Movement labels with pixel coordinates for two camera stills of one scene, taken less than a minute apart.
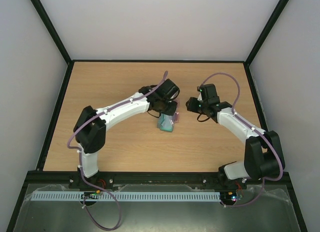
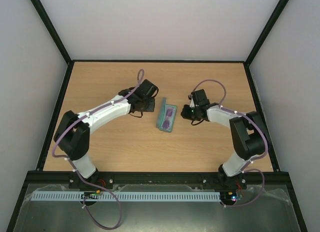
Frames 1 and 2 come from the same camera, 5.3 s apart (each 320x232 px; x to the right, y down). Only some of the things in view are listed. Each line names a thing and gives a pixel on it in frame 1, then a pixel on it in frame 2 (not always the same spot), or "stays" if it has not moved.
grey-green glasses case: [165, 122] stays
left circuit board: [91, 195] stays
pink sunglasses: [176, 116] → [166, 123]
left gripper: [172, 111] → [152, 108]
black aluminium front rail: [73, 178] stays
